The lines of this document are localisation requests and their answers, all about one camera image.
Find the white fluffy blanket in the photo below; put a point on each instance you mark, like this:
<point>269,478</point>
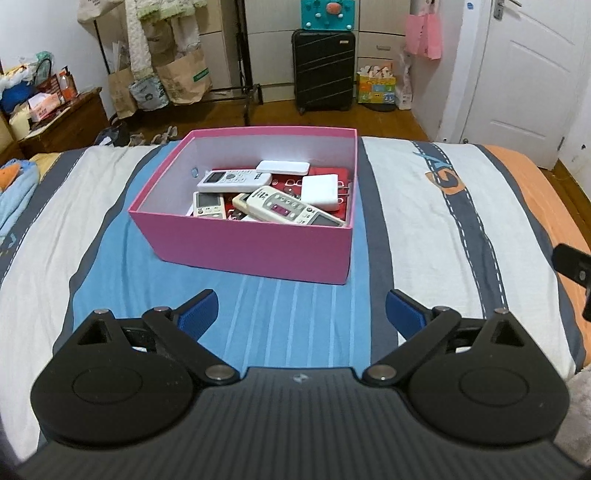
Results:
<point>574,436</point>

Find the white 90W charger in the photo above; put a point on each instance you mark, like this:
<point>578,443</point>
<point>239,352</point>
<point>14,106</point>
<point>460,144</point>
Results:
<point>321,191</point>

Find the brown paper bag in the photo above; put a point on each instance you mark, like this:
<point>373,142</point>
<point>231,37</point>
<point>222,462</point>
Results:
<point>186,80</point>

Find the striped bed sheet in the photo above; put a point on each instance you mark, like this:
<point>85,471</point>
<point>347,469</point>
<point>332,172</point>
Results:
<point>468,226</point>

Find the pink hanging bag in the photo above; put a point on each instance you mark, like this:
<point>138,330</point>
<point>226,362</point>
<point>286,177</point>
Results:
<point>424,32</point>

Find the white door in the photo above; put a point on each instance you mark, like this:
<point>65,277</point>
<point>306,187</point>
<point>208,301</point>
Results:
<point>530,75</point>

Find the teal tote bag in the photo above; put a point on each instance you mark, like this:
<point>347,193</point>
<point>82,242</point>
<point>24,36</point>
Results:
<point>328,15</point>

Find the colourful gift bag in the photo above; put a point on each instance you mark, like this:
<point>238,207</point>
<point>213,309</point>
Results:
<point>376,84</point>

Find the red printed paper bag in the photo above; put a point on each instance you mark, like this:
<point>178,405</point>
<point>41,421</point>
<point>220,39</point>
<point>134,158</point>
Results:
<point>291,186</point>

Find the cream TCL remote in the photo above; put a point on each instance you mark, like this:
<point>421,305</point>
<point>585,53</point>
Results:
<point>240,210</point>

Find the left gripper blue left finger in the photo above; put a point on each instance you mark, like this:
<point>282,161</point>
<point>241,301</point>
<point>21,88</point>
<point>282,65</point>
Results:
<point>177,332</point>

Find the white plastic bag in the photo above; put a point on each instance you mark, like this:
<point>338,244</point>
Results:
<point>403,91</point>

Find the white knit cardigan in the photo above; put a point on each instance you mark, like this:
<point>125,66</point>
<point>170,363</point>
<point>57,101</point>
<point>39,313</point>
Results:
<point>167,29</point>

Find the white Qunda remote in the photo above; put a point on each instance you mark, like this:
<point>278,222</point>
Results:
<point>268,204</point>
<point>207,205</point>

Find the white TCL remote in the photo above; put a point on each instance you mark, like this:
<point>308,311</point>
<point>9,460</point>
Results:
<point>233,181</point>

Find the beige wardrobe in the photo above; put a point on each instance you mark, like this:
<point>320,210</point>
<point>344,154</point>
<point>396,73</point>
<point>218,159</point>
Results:
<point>379,32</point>

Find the wooden nightstand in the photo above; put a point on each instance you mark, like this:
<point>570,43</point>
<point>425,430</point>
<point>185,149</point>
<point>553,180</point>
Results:
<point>75,127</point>

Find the black clothes rack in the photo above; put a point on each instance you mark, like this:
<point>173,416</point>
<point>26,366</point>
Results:
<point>222,37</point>

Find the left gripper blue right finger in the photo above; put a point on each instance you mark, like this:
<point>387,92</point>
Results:
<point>424,330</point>

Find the canvas tote bag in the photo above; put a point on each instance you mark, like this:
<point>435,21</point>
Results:
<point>90,10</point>

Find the silver door handle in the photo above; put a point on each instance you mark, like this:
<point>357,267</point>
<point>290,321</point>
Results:
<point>499,7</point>

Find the black suitcase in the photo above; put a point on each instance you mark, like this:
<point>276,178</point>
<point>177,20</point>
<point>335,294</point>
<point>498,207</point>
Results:
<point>324,70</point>

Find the pink cardboard box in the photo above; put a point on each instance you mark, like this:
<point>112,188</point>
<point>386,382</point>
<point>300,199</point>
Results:
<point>317,254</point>

